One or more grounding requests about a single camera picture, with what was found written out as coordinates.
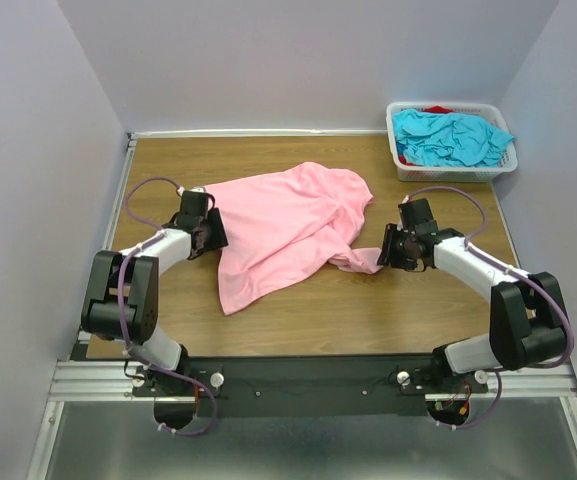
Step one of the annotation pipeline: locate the pink t shirt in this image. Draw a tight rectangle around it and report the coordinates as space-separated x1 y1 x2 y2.
206 162 380 315

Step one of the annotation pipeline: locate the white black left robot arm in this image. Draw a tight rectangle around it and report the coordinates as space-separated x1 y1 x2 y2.
80 188 228 395

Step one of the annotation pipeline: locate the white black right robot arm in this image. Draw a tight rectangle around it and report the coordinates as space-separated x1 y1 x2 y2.
377 198 573 392

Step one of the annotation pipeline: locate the turquoise t shirt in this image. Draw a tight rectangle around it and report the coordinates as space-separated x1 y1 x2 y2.
392 109 514 168

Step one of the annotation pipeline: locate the red t shirt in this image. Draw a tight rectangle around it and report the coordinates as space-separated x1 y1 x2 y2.
420 105 453 114

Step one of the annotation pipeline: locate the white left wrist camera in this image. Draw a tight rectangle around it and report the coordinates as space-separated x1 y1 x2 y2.
176 186 206 197

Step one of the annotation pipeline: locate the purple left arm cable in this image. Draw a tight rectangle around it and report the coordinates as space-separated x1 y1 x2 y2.
117 176 219 438

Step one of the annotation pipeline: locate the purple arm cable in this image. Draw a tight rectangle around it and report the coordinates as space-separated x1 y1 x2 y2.
402 185 575 431
117 176 219 438

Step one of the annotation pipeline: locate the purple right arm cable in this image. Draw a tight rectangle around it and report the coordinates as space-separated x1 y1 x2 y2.
402 185 575 431

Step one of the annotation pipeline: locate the aluminium front frame rail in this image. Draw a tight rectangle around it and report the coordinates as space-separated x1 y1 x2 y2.
49 355 577 402

